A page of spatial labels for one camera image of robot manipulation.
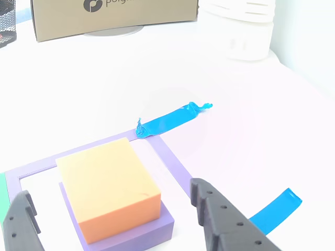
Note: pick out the large purple square block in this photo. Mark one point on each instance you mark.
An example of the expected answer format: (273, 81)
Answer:
(146, 235)

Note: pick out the orange square block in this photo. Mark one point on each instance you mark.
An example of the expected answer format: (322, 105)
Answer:
(104, 183)

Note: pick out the blue tape strip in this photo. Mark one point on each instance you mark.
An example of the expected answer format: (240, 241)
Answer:
(170, 121)
(277, 211)

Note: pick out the white plastic basket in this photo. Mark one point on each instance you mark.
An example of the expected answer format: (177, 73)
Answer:
(243, 26)

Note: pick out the black mesh object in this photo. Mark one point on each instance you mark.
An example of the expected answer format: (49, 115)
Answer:
(6, 23)

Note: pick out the pale blue sheet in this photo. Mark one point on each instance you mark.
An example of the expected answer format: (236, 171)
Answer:
(23, 14)

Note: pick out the brown cardboard box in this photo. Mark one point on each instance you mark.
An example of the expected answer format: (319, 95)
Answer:
(104, 18)

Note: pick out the green square frame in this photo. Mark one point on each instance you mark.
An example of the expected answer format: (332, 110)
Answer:
(3, 196)

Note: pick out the purple square frame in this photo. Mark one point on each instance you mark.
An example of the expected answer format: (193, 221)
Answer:
(172, 162)

